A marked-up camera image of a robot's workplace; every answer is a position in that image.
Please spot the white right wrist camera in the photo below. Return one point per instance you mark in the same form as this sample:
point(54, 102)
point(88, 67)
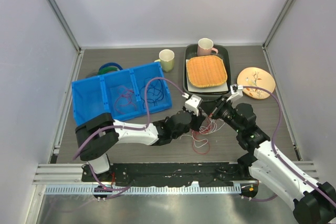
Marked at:
point(236, 92)

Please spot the woven orange basket tray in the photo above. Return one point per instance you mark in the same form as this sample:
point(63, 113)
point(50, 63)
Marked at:
point(206, 71)

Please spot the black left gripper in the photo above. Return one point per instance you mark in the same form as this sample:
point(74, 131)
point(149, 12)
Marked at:
point(198, 120)

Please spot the pink ceramic mug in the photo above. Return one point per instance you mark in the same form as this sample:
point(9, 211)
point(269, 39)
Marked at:
point(205, 47)

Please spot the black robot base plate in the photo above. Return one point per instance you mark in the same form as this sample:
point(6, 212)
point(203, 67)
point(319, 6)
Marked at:
point(208, 174)

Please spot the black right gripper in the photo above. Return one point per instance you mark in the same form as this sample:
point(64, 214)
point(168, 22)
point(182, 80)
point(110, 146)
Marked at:
point(211, 106)

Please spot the white square plate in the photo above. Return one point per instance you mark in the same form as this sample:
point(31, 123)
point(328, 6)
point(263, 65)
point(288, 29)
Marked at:
point(206, 74)

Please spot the beige plate with bird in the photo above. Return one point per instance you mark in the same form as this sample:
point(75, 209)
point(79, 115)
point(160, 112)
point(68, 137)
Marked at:
point(256, 77)

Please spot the light green ceramic mug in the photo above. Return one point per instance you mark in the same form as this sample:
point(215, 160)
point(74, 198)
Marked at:
point(166, 60)

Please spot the blue plastic compartment bin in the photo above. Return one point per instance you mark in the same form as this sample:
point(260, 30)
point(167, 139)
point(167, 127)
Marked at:
point(121, 93)

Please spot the dark grey serving tray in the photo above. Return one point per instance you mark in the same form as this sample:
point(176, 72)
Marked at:
point(190, 52)

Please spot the white slotted cable duct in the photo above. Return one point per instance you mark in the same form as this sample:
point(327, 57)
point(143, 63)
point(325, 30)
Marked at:
point(93, 189)

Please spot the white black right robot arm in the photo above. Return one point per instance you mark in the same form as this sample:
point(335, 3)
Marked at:
point(309, 200)

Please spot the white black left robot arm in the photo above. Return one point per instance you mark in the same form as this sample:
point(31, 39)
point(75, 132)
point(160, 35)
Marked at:
point(98, 135)

